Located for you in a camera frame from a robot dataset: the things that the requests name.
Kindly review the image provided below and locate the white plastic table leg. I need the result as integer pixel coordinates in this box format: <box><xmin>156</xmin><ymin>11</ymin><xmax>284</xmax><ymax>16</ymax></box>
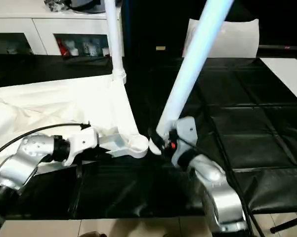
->
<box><xmin>103</xmin><ymin>0</ymin><xmax>128</xmax><ymax>85</ymax></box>
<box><xmin>149</xmin><ymin>0</ymin><xmax>235</xmax><ymax>156</ymax></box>

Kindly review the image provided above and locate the black work mat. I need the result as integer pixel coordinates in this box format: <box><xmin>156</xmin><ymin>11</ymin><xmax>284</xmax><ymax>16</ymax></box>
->
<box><xmin>0</xmin><ymin>53</ymin><xmax>297</xmax><ymax>220</ymax></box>

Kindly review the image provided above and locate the white printed jar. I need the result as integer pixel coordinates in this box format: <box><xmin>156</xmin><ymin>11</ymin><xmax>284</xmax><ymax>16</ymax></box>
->
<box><xmin>83</xmin><ymin>39</ymin><xmax>99</xmax><ymax>57</ymax></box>

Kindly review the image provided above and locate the red bottle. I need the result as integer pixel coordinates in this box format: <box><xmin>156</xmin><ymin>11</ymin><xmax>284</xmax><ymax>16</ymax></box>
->
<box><xmin>57</xmin><ymin>39</ymin><xmax>72</xmax><ymax>57</ymax></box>

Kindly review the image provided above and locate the black tall cabinet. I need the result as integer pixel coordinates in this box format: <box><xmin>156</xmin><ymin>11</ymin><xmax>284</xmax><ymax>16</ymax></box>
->
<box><xmin>123</xmin><ymin>0</ymin><xmax>191</xmax><ymax>59</ymax></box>

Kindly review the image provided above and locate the white flat board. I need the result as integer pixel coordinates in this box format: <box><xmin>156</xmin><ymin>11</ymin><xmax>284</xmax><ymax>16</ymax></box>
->
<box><xmin>260</xmin><ymin>56</ymin><xmax>297</xmax><ymax>110</ymax></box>

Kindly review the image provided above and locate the white glass-door cabinet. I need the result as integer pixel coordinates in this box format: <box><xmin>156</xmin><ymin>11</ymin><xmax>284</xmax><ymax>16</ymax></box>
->
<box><xmin>0</xmin><ymin>9</ymin><xmax>126</xmax><ymax>57</ymax></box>

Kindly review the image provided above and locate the black tripod leg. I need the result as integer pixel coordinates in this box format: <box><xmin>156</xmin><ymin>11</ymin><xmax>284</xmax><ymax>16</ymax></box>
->
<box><xmin>268</xmin><ymin>214</ymin><xmax>297</xmax><ymax>235</ymax></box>

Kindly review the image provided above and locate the black bar red light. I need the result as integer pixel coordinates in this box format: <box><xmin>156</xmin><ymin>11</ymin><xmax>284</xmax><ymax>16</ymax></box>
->
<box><xmin>258</xmin><ymin>44</ymin><xmax>297</xmax><ymax>51</ymax></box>

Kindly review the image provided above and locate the dark crumpled small pile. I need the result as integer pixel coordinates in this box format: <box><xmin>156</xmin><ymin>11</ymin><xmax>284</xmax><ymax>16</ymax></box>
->
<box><xmin>43</xmin><ymin>0</ymin><xmax>70</xmax><ymax>12</ymax></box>

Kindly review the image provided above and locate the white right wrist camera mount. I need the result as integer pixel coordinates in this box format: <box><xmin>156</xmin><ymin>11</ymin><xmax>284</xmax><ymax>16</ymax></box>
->
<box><xmin>171</xmin><ymin>117</ymin><xmax>199</xmax><ymax>169</ymax></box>

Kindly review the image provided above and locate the grey bag black handle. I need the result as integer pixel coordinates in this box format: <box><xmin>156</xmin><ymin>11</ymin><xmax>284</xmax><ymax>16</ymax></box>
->
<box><xmin>68</xmin><ymin>0</ymin><xmax>122</xmax><ymax>13</ymax></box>

